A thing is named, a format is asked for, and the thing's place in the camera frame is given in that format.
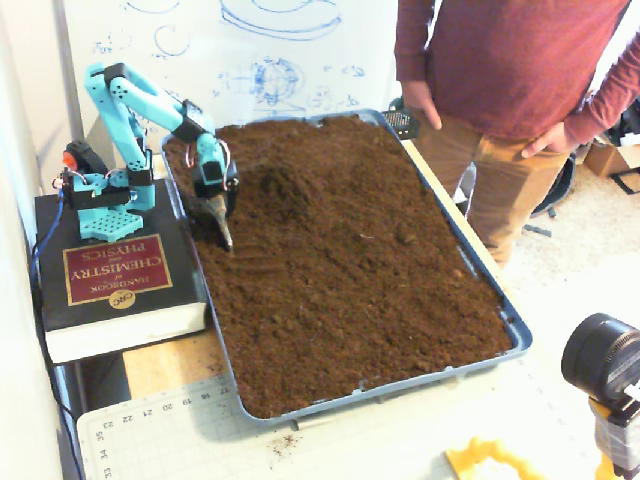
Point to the black and orange clamp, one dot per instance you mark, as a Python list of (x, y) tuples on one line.
[(85, 155)]

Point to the person's left forearm red sleeve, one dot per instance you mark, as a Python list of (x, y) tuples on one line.
[(605, 100)]

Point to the person's right hand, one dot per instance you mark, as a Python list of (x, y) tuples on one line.
[(420, 97)]

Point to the person's right forearm red sleeve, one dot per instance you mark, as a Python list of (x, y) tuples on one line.
[(411, 45)]

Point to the cardboard box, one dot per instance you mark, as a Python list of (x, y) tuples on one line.
[(607, 160)]

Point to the person's left hand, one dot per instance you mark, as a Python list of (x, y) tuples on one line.
[(547, 142)]

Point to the person in red sweater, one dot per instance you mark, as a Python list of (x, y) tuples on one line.
[(510, 65)]

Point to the whiteboard with blue drawings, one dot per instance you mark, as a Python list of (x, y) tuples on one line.
[(250, 50)]

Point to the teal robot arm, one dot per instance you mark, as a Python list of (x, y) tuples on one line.
[(135, 150)]

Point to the black bag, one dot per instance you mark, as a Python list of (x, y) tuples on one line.
[(627, 125)]

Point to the pale green cutting mat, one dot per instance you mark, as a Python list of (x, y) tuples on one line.
[(175, 450)]

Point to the yellow and grey camera stand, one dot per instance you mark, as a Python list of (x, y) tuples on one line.
[(617, 440)]

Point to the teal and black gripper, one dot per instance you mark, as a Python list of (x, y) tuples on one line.
[(218, 204)]

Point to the blue plastic tray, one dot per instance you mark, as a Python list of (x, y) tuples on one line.
[(524, 342)]

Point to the black camera lens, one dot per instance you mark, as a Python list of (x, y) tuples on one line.
[(595, 355)]

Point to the black perforated basket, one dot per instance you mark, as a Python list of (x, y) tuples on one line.
[(400, 122)]

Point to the yellow plastic part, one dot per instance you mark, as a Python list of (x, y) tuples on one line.
[(465, 457)]

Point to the black office chair base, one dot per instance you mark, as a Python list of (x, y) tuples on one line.
[(562, 190)]

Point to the black chemistry physics handbook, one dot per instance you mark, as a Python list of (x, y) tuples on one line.
[(150, 305)]

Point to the brown soil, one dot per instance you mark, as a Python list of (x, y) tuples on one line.
[(350, 275)]

